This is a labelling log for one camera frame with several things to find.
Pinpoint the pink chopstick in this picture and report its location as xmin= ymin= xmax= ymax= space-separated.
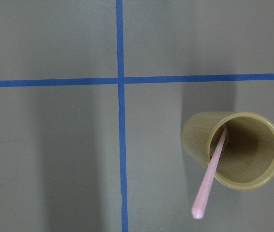
xmin=191 ymin=127 xmax=228 ymax=219

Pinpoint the tan bamboo cup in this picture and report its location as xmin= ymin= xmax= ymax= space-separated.
xmin=181 ymin=112 xmax=274 ymax=191

